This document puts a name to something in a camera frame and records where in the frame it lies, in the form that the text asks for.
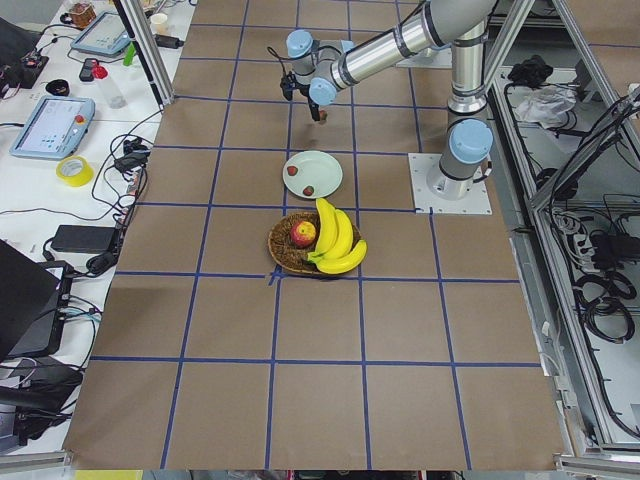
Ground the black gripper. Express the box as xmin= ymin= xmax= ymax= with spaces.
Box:
xmin=280 ymin=72 xmax=321 ymax=122

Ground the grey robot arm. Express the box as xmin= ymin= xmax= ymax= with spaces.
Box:
xmin=268 ymin=1 xmax=493 ymax=121

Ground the pale green plate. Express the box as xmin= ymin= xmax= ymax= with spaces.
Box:
xmin=282 ymin=150 xmax=343 ymax=199

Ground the red apple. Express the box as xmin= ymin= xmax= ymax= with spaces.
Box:
xmin=289 ymin=220 xmax=317 ymax=249

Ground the woven wicker basket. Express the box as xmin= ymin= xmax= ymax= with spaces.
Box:
xmin=268 ymin=210 xmax=362 ymax=276

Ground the white paper cup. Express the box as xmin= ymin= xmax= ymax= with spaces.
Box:
xmin=149 ymin=12 xmax=168 ymax=35

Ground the yellow banana bunch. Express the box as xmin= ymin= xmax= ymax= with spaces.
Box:
xmin=307 ymin=198 xmax=368 ymax=275

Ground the red capped squeeze bottle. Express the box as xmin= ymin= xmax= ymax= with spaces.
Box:
xmin=91 ymin=63 xmax=127 ymax=109

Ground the teach pendant far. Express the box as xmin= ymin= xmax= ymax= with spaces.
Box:
xmin=70 ymin=11 xmax=130 ymax=57

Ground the teach pendant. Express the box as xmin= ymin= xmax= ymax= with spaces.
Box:
xmin=70 ymin=11 xmax=130 ymax=57
xmin=9 ymin=96 xmax=95 ymax=161

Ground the yellow tape roll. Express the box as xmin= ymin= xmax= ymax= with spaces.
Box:
xmin=56 ymin=155 xmax=94 ymax=188

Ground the teach pendant near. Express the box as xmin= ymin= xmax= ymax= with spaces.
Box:
xmin=9 ymin=96 xmax=95 ymax=161

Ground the black power adapter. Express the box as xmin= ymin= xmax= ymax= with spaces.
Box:
xmin=51 ymin=225 xmax=117 ymax=253

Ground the black laptop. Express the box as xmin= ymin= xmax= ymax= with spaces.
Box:
xmin=1 ymin=242 xmax=72 ymax=361

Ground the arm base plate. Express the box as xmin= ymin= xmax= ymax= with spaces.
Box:
xmin=408 ymin=153 xmax=492 ymax=215

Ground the aluminium frame post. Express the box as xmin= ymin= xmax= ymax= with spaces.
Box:
xmin=114 ymin=0 xmax=174 ymax=109

